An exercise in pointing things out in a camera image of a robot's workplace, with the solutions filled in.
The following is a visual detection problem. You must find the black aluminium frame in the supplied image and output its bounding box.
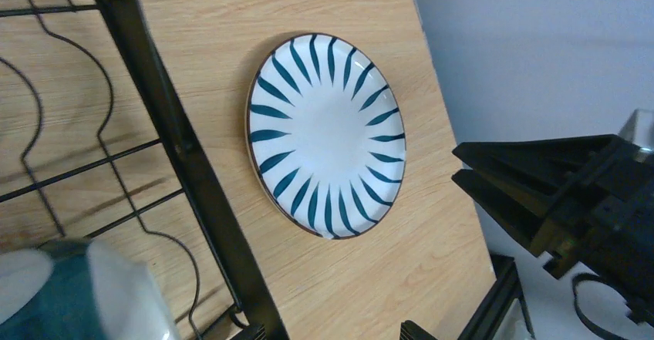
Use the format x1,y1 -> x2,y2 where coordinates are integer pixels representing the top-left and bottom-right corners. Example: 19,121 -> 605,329
459,254 -> 535,339

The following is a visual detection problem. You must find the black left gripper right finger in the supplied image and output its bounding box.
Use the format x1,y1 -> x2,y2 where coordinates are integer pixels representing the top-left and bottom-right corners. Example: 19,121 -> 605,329
399,320 -> 437,340

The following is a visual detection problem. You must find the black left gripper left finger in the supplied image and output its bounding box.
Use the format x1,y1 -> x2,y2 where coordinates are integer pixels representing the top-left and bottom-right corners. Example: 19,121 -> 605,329
231,325 -> 267,340

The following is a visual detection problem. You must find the white bowl dark rim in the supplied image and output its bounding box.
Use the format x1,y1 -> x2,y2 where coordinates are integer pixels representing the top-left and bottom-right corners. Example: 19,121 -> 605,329
1,239 -> 181,339

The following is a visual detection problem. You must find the blue striped white plate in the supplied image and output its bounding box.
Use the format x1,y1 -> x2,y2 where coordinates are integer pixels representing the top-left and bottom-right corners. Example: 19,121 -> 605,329
245,32 -> 407,240

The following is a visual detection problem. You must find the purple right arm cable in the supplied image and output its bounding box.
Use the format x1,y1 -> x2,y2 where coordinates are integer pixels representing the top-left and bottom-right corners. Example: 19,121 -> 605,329
571,272 -> 654,340

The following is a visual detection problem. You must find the black wire dish rack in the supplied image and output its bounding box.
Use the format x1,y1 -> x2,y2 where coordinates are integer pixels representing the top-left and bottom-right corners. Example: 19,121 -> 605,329
1,0 -> 288,339

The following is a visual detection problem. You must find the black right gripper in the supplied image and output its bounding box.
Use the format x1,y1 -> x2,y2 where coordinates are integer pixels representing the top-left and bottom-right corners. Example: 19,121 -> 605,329
452,134 -> 653,302

